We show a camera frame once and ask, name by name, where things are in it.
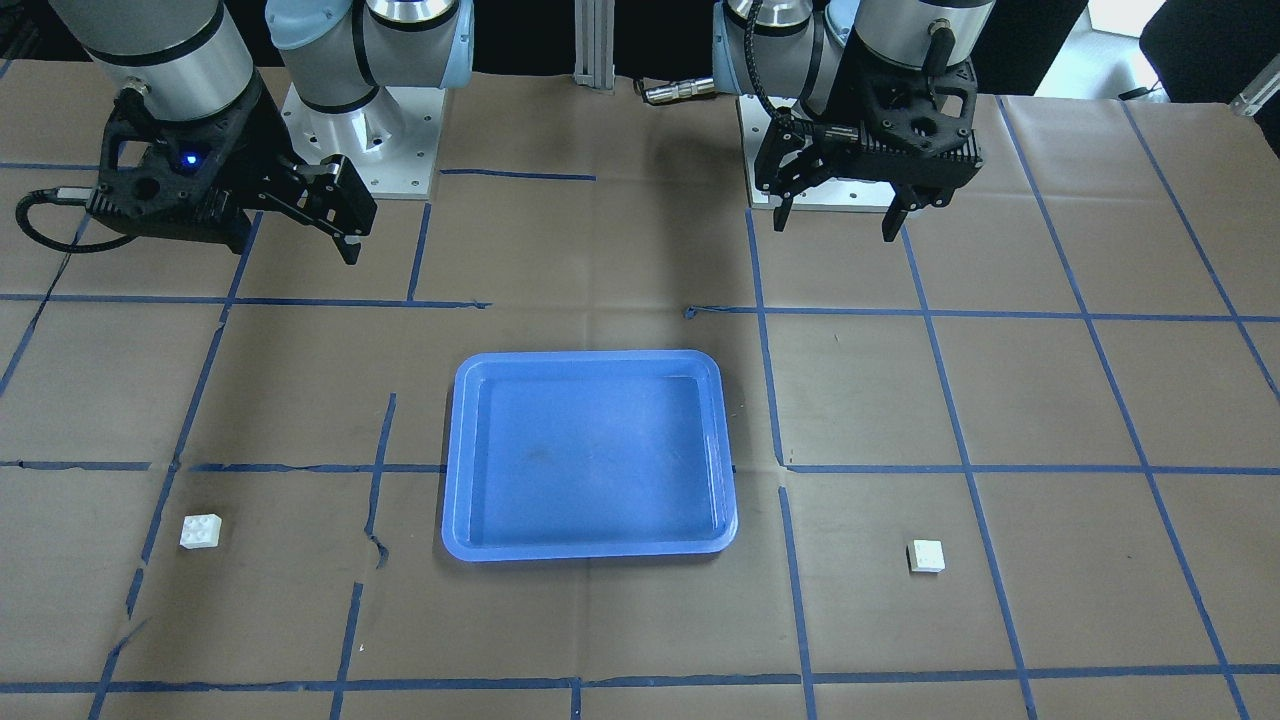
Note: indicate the silver cable connector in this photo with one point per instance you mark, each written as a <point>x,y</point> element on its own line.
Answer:
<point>678,91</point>

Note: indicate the aluminium frame post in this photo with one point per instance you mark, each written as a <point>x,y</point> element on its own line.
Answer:
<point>593,30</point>

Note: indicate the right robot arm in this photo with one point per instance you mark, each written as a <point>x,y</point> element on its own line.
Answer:
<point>195,61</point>

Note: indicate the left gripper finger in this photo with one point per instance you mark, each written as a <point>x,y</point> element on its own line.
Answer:
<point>785,172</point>
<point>908,198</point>

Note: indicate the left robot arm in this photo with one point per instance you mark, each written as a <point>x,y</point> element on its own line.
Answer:
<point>785,53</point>

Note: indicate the blue plastic tray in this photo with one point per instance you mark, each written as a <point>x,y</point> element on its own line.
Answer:
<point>588,455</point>

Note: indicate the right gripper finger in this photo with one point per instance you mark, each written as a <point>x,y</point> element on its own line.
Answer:
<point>303,211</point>
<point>344,202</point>

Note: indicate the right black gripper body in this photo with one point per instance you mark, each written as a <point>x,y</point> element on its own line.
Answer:
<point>252,142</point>

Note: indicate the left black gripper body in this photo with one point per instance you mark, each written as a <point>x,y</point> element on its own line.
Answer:
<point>838,108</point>

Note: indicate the white block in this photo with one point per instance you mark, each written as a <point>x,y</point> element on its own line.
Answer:
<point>926,556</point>
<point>200,532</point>

